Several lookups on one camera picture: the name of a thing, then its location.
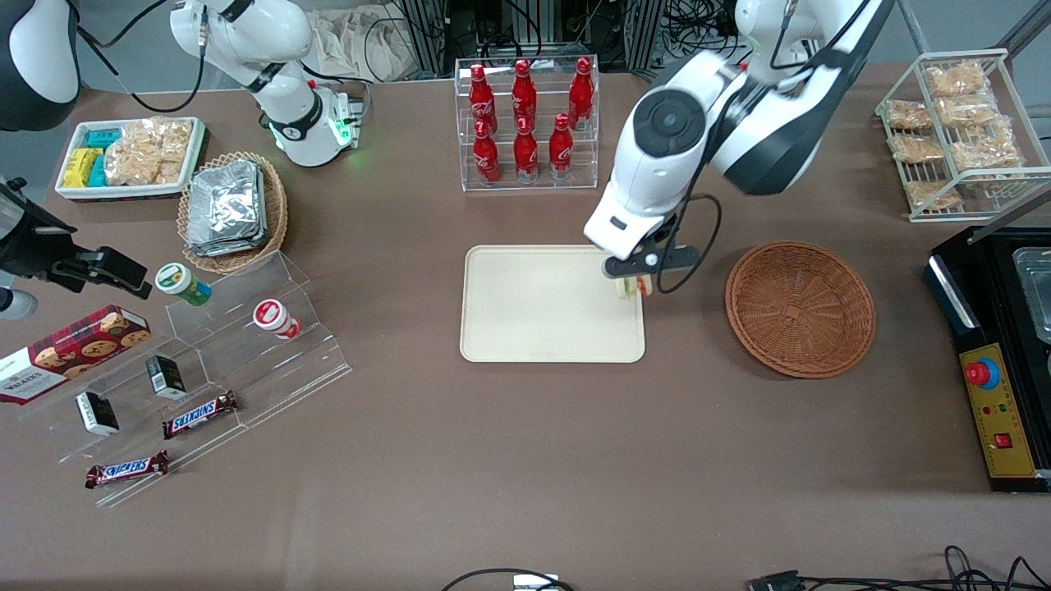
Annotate Snickers chocolate bar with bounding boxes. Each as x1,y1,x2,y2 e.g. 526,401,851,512
85,450,171,490
161,390,240,440

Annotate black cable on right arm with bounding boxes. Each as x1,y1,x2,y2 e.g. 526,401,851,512
76,0,208,114

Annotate green lid snack cup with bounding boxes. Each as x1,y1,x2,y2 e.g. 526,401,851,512
155,262,213,308

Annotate clear plastic container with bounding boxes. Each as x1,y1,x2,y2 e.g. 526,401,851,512
1012,245,1051,347

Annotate light wicker basket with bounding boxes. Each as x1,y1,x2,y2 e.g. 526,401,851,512
177,151,289,275

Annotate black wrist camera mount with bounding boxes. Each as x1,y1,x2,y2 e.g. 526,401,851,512
657,240,704,277

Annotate stack of silver foil packs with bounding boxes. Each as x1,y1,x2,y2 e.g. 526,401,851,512
186,159,268,258

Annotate clear acrylic tiered stand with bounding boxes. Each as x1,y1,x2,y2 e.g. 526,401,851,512
16,250,354,510

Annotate clear acrylic bottle rack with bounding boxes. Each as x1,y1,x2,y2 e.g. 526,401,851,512
453,55,601,193

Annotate red cola bottle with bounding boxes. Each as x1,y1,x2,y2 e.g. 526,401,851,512
472,120,501,185
548,112,575,181
511,58,539,131
513,117,540,183
568,57,595,126
469,63,497,132

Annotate black machine with yellow panel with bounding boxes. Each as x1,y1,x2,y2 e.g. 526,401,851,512
923,222,1051,493

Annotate beige cloth bags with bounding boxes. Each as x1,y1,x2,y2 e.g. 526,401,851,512
310,7,421,84

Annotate cream plastic tray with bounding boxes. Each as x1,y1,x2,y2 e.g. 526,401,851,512
460,245,647,364

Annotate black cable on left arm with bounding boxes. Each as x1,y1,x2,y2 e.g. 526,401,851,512
655,191,723,296

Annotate brown round wicker basket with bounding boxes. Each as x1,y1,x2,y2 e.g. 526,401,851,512
725,240,877,380

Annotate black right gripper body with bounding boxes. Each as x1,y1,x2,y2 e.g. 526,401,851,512
0,176,80,284

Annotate black cable with white plug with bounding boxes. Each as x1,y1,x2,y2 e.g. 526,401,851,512
442,567,577,591

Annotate red white snack cup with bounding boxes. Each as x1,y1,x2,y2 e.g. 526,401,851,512
252,299,302,341

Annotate small black box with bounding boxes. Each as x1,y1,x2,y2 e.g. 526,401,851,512
145,354,188,401
75,391,121,437

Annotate bundle of black cables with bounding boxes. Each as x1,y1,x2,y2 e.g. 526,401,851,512
662,0,741,60

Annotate clear bag of crackers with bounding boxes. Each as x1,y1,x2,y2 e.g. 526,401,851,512
104,118,195,187

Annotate bagged rice cracker snack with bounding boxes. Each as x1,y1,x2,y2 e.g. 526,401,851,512
935,95,1000,129
884,99,934,131
925,61,989,99
888,133,945,164
950,134,1024,172
905,180,962,211

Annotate yellow snack packet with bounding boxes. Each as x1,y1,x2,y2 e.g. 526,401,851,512
63,148,104,189

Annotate white wire rack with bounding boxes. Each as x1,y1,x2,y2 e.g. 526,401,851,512
875,48,1051,223

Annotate white rectangular snack tray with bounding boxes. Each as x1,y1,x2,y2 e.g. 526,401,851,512
55,117,207,201

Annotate red Walkers cookie box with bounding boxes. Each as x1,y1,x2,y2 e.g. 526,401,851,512
0,305,152,406

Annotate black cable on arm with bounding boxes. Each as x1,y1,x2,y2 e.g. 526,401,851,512
76,0,208,114
655,191,723,296

